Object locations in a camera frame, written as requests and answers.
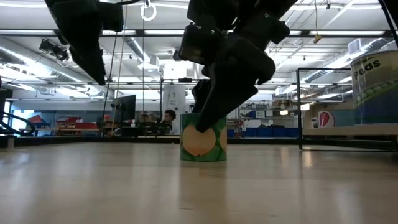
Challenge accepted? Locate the black background rig frame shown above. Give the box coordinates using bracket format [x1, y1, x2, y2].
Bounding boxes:
[160, 77, 203, 136]

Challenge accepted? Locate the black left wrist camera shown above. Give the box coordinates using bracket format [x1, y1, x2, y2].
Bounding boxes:
[99, 1, 124, 32]

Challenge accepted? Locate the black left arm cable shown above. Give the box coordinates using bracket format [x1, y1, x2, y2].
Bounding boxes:
[0, 111, 36, 136]

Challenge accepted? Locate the white cable loop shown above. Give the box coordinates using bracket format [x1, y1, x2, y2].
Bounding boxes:
[140, 0, 157, 22]

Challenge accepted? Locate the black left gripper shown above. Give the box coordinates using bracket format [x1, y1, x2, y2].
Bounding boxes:
[45, 0, 107, 86]

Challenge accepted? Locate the person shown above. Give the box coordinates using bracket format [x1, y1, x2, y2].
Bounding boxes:
[160, 109, 178, 136]

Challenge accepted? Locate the black monitor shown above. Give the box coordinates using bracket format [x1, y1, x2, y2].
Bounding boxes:
[113, 94, 137, 124]

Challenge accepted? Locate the black hanging cable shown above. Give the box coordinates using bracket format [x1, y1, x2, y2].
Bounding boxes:
[101, 30, 118, 137]

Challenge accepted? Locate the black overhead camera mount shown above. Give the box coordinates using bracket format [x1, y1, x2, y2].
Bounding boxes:
[39, 39, 71, 62]

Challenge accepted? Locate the white pillar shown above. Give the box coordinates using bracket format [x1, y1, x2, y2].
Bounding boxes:
[162, 84, 187, 135]

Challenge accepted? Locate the red tool cart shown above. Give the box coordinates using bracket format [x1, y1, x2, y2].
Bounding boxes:
[55, 116, 100, 136]

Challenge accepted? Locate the black metal shelf frame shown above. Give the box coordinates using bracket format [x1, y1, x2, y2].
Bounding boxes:
[296, 67, 398, 152]

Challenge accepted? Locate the peas label can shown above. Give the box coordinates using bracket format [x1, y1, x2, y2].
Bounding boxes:
[350, 51, 398, 126]

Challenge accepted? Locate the light wooden shelf board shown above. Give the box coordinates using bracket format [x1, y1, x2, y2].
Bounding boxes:
[302, 123, 398, 136]

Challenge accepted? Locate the yellow hanging cable with plug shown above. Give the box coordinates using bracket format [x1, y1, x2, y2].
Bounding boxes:
[313, 0, 323, 45]

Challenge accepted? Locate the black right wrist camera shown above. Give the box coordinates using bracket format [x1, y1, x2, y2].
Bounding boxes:
[178, 23, 231, 67]

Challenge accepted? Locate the silver ventilation duct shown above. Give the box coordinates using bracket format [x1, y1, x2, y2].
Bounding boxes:
[123, 30, 152, 65]

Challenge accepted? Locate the mixed fruit label can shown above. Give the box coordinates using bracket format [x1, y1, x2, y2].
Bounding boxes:
[179, 112, 228, 162]

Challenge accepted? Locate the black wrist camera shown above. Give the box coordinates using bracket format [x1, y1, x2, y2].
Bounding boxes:
[178, 23, 231, 67]
[99, 1, 124, 32]

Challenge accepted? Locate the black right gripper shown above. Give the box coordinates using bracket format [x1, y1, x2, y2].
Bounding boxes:
[190, 11, 292, 133]

